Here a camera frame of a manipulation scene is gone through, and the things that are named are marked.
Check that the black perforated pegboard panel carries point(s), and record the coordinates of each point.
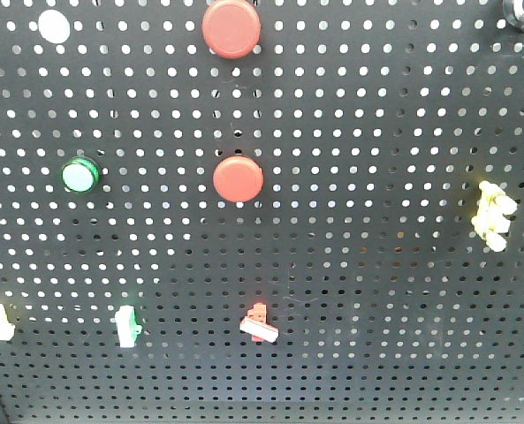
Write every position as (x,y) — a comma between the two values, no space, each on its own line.
(373,122)

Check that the green white toggle switch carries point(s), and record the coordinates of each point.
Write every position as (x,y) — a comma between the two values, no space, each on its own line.
(128,329)

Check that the upper red push button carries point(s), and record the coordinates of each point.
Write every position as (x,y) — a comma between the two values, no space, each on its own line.
(231,28)

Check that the red white toggle switch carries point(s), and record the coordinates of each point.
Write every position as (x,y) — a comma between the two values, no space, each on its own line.
(255,324)

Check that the red push button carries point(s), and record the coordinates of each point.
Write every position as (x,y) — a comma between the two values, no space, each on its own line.
(231,28)
(238,179)

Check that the lower red push button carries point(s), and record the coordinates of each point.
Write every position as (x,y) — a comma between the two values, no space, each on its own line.
(238,179)

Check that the green push button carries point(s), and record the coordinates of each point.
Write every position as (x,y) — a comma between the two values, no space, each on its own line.
(80,174)

